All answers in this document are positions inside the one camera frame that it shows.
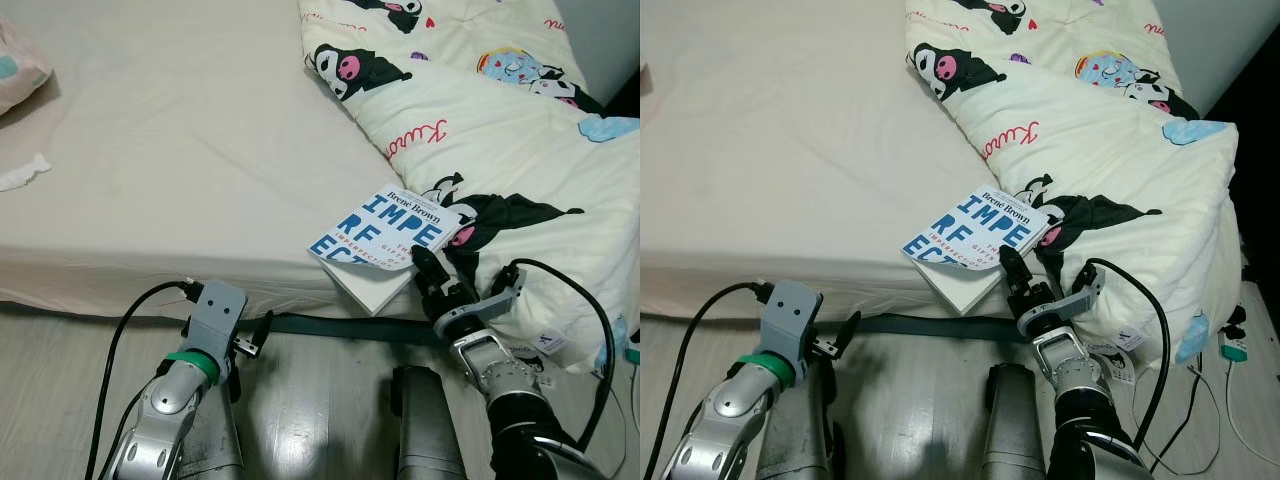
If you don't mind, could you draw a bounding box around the white book with blue letters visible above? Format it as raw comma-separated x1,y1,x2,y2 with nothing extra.
307,186,463,317
902,186,1051,317

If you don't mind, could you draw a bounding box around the white pillow with coloured spots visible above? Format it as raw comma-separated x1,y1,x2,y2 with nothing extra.
0,18,54,116

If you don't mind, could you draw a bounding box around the grey left robot leg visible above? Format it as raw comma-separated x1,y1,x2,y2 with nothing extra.
760,390,846,480
185,385,248,480

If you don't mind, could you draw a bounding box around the grey robot leg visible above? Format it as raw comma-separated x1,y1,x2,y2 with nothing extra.
392,365,473,480
760,390,846,480
185,385,248,480
983,362,1051,480

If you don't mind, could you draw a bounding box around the grey right robot leg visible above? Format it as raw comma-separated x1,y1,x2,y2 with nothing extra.
392,365,473,480
983,362,1051,480

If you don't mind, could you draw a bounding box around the cream cartoon print comforter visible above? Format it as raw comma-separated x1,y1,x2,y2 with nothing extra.
297,0,641,376
905,0,1246,366

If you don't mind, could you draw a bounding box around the bed with beige sheet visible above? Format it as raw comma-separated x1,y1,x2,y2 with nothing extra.
640,0,1071,323
0,0,446,323

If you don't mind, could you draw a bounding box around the crumpled white tissue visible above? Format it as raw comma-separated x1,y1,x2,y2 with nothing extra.
0,153,51,193

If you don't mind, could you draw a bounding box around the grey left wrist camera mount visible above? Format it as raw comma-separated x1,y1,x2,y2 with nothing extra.
762,281,823,373
183,280,249,376

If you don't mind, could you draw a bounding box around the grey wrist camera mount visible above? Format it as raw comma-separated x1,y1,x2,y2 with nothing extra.
762,281,823,373
1060,268,1107,323
183,280,249,376
470,262,529,336

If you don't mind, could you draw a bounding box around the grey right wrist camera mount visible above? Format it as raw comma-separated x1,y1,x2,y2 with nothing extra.
470,262,529,336
1060,268,1107,323

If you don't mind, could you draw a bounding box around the dark teal bed frame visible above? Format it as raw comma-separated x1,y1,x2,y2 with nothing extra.
850,312,1036,347
235,312,446,347

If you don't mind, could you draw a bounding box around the thin white cable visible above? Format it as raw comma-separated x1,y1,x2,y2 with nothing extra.
1192,358,1253,473

